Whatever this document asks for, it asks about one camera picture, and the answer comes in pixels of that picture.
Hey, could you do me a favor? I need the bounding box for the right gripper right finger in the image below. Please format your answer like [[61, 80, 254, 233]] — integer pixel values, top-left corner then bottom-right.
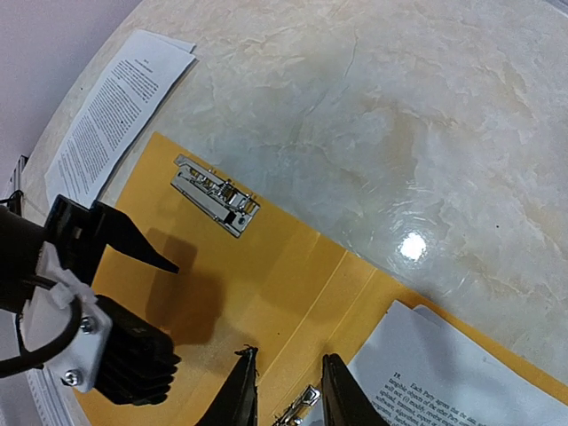
[[321, 353, 388, 426]]

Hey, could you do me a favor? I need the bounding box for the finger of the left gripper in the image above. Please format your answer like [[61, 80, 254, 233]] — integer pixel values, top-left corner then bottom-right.
[[91, 201, 179, 273]]

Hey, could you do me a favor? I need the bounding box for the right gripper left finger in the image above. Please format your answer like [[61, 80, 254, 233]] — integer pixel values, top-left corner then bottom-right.
[[196, 346, 258, 426]]

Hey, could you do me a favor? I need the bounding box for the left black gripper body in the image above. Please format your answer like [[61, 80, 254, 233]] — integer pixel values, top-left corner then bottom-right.
[[44, 194, 111, 284]]

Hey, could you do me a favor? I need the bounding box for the chrome folder spring clip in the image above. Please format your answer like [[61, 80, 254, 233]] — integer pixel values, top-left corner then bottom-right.
[[272, 384, 321, 426]]

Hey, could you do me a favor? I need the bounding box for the printed paper sheet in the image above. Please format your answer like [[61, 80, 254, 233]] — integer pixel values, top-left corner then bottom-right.
[[414, 304, 448, 328], [305, 299, 568, 426]]

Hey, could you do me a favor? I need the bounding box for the orange file folder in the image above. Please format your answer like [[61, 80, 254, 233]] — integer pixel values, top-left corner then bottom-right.
[[80, 134, 567, 425]]

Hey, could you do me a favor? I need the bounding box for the chrome side folder clip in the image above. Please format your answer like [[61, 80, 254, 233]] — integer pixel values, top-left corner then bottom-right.
[[171, 154, 261, 238]]

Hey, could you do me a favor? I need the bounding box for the stack of printed papers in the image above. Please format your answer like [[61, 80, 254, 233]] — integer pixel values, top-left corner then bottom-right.
[[45, 29, 196, 207]]

